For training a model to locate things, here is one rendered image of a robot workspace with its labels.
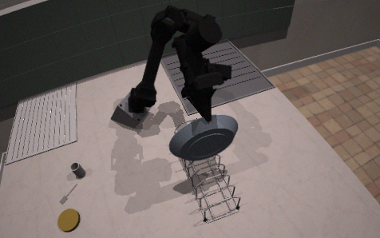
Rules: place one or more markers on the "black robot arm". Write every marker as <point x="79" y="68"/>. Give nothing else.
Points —
<point x="203" y="35"/>

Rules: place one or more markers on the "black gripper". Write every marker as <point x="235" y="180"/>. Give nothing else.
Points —
<point x="192" y="67"/>

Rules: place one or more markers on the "dark grey tiled wall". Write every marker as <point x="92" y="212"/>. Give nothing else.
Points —
<point x="45" y="44"/>

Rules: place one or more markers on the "grey ribbed draining mat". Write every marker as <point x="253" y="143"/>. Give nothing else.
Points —
<point x="43" y="122"/>

